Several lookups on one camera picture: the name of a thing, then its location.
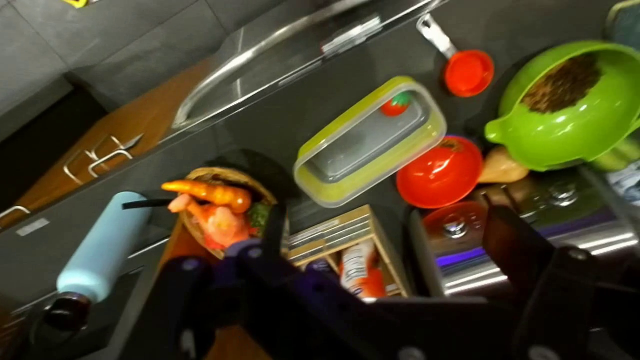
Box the light blue water bottle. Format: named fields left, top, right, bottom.
left=26, top=190, right=154, bottom=353

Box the silver toaster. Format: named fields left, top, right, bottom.
left=406, top=166, right=640, bottom=300

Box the green colander bowl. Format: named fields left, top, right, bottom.
left=485, top=39, right=640, bottom=173

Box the red bowl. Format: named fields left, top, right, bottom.
left=395, top=133, right=487, bottom=211

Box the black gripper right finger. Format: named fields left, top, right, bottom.
left=481, top=199, right=640, bottom=360

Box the yellow-green plastic container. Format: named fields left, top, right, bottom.
left=292, top=74, right=451, bottom=209

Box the red measuring cup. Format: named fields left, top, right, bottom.
left=414, top=11, right=498, bottom=99

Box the tan toy potato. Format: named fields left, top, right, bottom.
left=476, top=145, right=530, bottom=185

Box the wooden crate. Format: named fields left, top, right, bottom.
left=282, top=201, right=412, bottom=305

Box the small red toy fruit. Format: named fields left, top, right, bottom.
left=379, top=89, right=414, bottom=120

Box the white counter sticker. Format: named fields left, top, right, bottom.
left=13, top=214, right=52, bottom=240

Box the stainless dishwasher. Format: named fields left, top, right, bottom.
left=169, top=0, right=447, bottom=132

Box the white cup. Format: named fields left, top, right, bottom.
left=338, top=238, right=390, bottom=302

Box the wicker basket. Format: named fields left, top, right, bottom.
left=174, top=166, right=280, bottom=262

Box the orange toy carrot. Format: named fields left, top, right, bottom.
left=161, top=177, right=255, bottom=215

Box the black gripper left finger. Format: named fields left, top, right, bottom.
left=125, top=199, right=350, bottom=360

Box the metal drawer handle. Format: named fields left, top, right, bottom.
left=0, top=203, right=32, bottom=222
left=109, top=132, right=146, bottom=153
left=82, top=145, right=135, bottom=177

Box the thin black stick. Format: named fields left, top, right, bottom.
left=120, top=196, right=177, bottom=211

